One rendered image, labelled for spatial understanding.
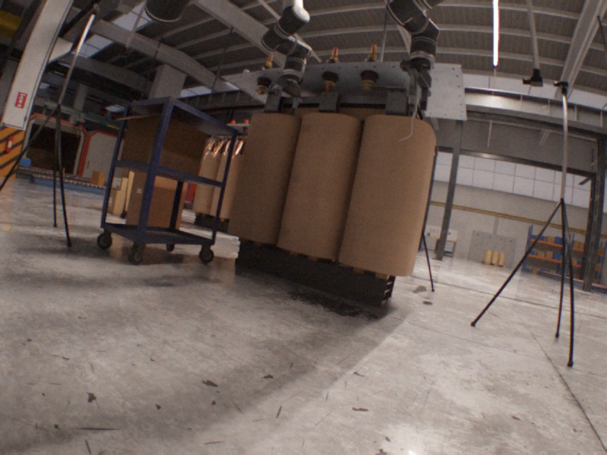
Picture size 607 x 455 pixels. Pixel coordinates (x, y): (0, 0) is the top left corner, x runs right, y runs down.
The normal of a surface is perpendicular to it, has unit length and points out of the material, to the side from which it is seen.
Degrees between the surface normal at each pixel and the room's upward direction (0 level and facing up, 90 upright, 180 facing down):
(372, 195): 90
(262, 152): 90
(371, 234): 90
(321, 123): 90
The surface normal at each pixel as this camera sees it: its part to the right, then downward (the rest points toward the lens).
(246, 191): -0.49, -0.07
